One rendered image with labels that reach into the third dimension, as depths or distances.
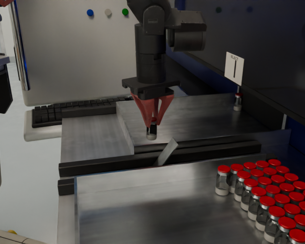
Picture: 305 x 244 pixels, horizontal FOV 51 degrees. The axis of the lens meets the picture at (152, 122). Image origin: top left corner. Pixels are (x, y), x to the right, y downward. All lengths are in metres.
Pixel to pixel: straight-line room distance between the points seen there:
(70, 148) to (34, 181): 1.60
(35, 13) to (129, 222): 0.81
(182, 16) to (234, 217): 0.34
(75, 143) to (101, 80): 0.51
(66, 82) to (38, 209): 1.04
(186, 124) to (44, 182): 1.60
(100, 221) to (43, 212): 1.52
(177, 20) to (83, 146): 0.32
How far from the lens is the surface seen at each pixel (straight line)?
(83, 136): 0.75
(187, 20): 0.59
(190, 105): 0.90
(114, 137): 0.73
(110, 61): 1.19
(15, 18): 1.08
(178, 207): 0.52
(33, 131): 1.00
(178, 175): 0.57
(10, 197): 2.20
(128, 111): 0.86
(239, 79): 0.75
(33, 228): 1.92
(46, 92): 1.19
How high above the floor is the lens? 1.20
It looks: 23 degrees down
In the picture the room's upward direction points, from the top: straight up
